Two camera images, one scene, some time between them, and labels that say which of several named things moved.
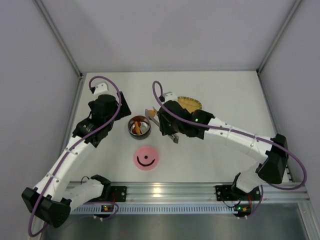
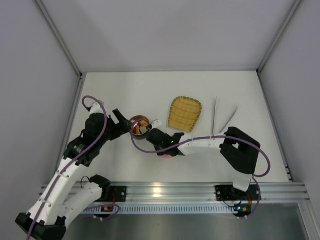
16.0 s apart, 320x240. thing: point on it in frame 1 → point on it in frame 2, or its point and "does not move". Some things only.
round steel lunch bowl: x=139 y=127 does not move
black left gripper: x=124 y=104 → x=116 y=126
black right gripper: x=163 y=122 → x=151 y=135
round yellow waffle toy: x=152 y=112 → x=144 y=123
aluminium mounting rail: x=205 y=191 does not move
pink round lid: x=146 y=158 → x=167 y=156
